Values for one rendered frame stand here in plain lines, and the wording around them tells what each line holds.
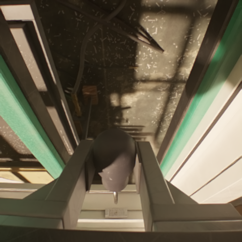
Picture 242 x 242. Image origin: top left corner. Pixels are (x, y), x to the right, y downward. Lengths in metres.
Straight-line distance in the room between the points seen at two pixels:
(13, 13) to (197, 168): 0.50
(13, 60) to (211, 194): 0.27
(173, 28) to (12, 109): 1.00
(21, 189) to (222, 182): 0.40
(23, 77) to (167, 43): 1.01
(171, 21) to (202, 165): 0.92
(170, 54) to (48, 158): 1.03
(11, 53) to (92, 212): 0.34
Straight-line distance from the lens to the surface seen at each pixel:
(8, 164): 1.19
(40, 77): 0.55
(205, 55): 0.18
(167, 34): 1.12
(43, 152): 0.29
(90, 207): 0.43
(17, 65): 0.20
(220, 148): 0.22
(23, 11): 0.50
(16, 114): 0.22
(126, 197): 0.43
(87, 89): 1.28
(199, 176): 0.28
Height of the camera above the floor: 0.99
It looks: 38 degrees down
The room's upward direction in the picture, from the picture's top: 180 degrees clockwise
